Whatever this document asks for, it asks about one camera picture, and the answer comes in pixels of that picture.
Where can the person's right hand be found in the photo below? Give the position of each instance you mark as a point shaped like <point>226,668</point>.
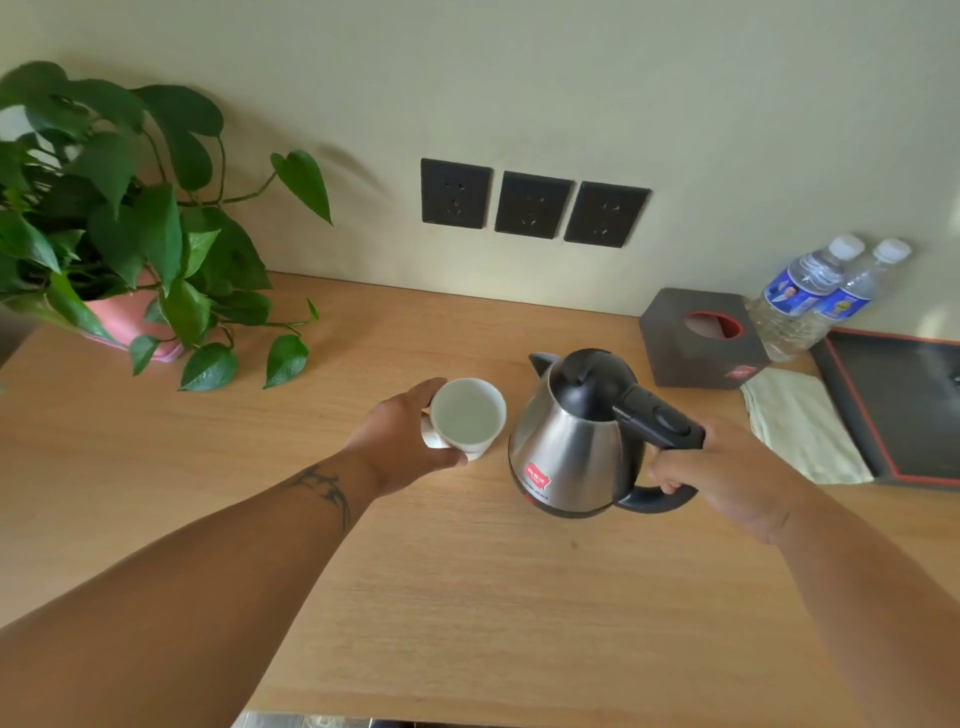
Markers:
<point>739,480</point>

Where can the person's left hand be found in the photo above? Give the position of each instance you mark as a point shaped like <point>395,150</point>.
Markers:
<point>394,442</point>

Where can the white cup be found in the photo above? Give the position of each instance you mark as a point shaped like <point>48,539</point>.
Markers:
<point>469,416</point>

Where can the person's right forearm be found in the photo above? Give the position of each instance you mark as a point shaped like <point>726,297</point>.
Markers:
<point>877,600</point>

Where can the person's left forearm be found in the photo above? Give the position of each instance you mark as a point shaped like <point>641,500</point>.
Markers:
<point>195,592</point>

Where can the clear water bottle blue label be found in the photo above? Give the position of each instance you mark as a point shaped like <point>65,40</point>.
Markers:
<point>791,292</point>
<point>851,296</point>

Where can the pale folded cloth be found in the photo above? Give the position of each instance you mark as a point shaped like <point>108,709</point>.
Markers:
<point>802,427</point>

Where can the dark grey tissue box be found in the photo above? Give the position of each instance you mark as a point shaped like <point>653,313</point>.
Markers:
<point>675,360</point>

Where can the black tray red rim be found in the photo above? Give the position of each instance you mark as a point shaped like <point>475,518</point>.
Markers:
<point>900,405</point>

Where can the pink plant pot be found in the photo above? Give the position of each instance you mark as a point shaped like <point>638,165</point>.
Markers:
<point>124,319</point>

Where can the green leafy plant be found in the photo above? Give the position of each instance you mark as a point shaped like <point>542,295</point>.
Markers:
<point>150,232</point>

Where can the black wall socket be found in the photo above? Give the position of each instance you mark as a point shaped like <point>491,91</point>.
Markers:
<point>606,214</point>
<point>534,205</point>
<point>456,193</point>

